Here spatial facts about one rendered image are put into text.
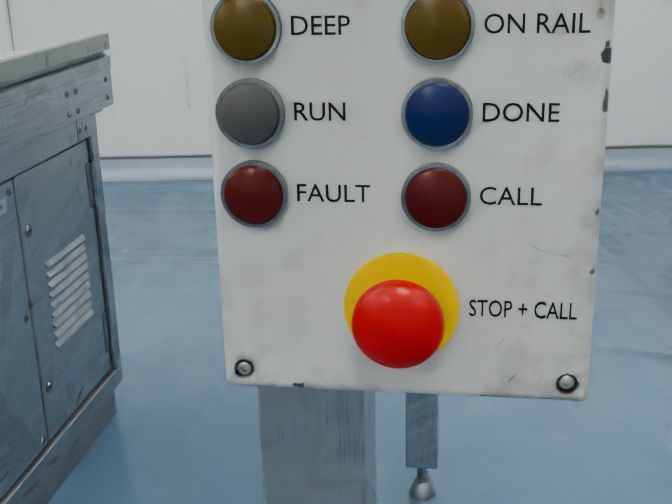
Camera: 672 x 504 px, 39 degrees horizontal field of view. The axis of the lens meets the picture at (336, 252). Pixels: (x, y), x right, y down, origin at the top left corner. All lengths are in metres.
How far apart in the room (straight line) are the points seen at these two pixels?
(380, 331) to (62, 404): 1.58
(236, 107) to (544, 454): 1.69
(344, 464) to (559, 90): 0.25
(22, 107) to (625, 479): 1.32
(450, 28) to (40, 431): 1.57
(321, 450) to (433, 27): 0.25
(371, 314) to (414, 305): 0.02
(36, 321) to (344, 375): 1.41
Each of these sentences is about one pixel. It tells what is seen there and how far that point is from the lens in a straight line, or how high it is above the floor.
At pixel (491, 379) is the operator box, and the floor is 0.84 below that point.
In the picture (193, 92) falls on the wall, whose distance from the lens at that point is 4.26.
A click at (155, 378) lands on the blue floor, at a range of 2.39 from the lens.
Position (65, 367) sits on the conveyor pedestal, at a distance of 1.95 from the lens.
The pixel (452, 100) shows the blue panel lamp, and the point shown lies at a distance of 0.39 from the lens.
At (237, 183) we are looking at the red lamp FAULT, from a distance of 0.41.
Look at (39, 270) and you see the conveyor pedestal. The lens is 1.83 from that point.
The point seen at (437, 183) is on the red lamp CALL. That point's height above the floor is 0.93.
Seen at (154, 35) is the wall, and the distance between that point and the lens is 4.25.
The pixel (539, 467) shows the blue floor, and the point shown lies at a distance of 1.99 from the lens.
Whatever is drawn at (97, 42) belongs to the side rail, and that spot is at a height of 0.84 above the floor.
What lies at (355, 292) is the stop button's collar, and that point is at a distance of 0.42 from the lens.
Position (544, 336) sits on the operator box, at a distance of 0.43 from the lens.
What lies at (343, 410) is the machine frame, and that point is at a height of 0.78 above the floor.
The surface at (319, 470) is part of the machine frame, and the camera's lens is 0.54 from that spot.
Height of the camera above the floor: 1.03
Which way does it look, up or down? 19 degrees down
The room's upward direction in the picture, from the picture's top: 1 degrees counter-clockwise
